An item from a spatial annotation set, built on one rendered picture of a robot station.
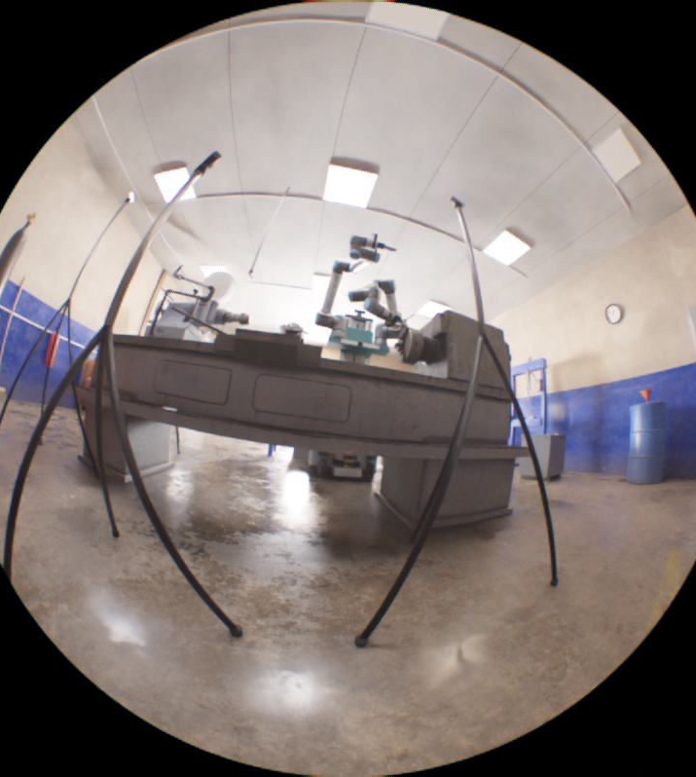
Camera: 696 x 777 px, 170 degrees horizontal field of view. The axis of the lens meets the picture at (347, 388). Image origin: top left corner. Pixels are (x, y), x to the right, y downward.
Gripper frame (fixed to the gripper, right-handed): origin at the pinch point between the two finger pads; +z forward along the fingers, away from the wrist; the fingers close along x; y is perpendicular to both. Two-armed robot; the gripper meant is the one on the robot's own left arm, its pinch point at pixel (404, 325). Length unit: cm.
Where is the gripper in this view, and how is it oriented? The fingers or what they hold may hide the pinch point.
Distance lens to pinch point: 172.1
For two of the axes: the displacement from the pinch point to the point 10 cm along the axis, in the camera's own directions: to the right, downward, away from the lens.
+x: -5.2, 3.8, 7.6
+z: 8.5, 3.2, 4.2
